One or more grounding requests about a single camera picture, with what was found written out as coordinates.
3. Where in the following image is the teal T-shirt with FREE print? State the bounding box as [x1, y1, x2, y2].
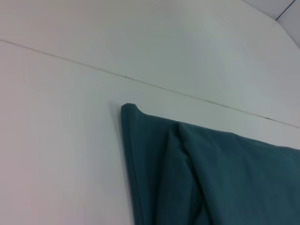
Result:
[120, 102, 300, 225]

